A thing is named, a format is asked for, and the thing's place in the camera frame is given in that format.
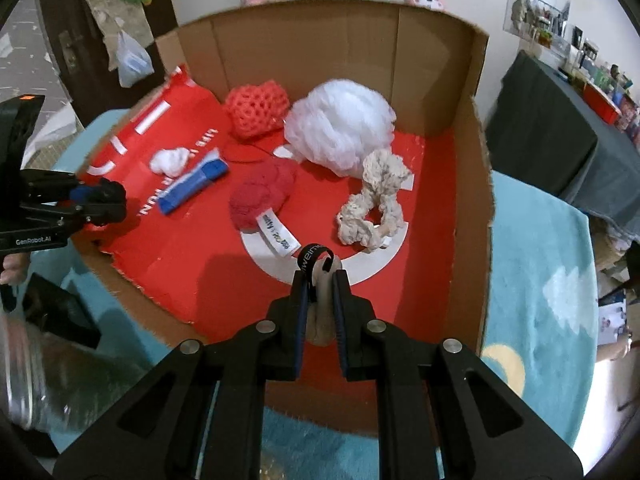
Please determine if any table with dark grey cloth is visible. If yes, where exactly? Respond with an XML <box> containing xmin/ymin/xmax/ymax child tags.
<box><xmin>485</xmin><ymin>50</ymin><xmax>640</xmax><ymax>233</ymax></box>

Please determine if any cream fluffy scrunchie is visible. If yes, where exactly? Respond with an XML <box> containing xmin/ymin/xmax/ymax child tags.
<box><xmin>336</xmin><ymin>149</ymin><xmax>417</xmax><ymax>252</ymax></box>

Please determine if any camouflage hanging cloth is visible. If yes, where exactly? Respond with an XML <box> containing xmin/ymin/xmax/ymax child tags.
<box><xmin>70</xmin><ymin>0</ymin><xmax>157</xmax><ymax>77</ymax></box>

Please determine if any glass jar with green filling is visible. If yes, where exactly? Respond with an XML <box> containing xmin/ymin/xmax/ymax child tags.
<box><xmin>0</xmin><ymin>310</ymin><xmax>106</xmax><ymax>435</ymax></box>

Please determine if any orange mesh sponge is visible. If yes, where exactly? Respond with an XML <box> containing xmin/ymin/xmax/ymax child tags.
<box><xmin>222</xmin><ymin>79</ymin><xmax>292</xmax><ymax>142</ymax></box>

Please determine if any beige puff with black strap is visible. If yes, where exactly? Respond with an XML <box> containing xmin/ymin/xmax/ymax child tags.
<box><xmin>292</xmin><ymin>246</ymin><xmax>347</xmax><ymax>347</ymax></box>

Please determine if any dark brown door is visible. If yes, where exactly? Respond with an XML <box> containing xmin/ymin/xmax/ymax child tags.
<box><xmin>37</xmin><ymin>0</ymin><xmax>179</xmax><ymax>112</ymax></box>

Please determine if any clear plastic bag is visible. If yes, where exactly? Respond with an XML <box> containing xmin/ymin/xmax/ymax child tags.
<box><xmin>107</xmin><ymin>30</ymin><xmax>155</xmax><ymax>89</ymax></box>

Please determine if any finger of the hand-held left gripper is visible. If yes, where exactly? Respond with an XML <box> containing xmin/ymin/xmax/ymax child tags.
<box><xmin>60</xmin><ymin>204</ymin><xmax>129</xmax><ymax>234</ymax></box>
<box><xmin>65</xmin><ymin>179</ymin><xmax>127</xmax><ymax>209</ymax></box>

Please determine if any teal rug with moon print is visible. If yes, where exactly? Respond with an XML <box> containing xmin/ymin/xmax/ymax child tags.
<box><xmin>30</xmin><ymin>110</ymin><xmax>601</xmax><ymax>480</ymax></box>

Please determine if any black box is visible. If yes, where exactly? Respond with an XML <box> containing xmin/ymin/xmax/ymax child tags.
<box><xmin>22</xmin><ymin>272</ymin><xmax>104</xmax><ymax>349</ymax></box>

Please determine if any row of small toys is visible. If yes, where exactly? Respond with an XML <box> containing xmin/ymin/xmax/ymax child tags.
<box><xmin>555</xmin><ymin>25</ymin><xmax>640</xmax><ymax>136</ymax></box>

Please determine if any person's left hand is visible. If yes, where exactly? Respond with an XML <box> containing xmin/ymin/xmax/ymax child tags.
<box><xmin>0</xmin><ymin>252</ymin><xmax>32</xmax><ymax>287</ymax></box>

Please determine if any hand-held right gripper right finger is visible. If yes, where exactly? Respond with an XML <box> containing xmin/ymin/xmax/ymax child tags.
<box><xmin>332</xmin><ymin>269</ymin><xmax>585</xmax><ymax>480</ymax></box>

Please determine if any white bath pouf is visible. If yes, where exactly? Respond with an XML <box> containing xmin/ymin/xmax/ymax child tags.
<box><xmin>284</xmin><ymin>78</ymin><xmax>399</xmax><ymax>179</ymax></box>

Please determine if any red cloth with white label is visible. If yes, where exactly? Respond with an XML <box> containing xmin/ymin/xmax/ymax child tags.
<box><xmin>229</xmin><ymin>159</ymin><xmax>302</xmax><ymax>257</ymax></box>

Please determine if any red bin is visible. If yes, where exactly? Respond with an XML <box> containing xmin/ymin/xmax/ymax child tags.
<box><xmin>581</xmin><ymin>82</ymin><xmax>624</xmax><ymax>124</ymax></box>

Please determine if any white cotton wad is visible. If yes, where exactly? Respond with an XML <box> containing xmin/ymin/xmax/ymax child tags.
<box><xmin>150</xmin><ymin>147</ymin><xmax>191</xmax><ymax>176</ymax></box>

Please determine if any cardboard box with red lining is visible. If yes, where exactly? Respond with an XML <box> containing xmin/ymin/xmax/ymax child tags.
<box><xmin>75</xmin><ymin>0</ymin><xmax>496</xmax><ymax>437</ymax></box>

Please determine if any wire wall rack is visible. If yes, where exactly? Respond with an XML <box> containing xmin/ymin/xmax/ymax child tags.
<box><xmin>510</xmin><ymin>0</ymin><xmax>572</xmax><ymax>52</ymax></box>

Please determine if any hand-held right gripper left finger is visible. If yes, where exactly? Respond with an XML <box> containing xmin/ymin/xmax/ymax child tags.
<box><xmin>52</xmin><ymin>271</ymin><xmax>311</xmax><ymax>480</ymax></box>

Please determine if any printed paper booklet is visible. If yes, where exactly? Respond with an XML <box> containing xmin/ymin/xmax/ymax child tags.
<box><xmin>597</xmin><ymin>290</ymin><xmax>632</xmax><ymax>347</ymax></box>

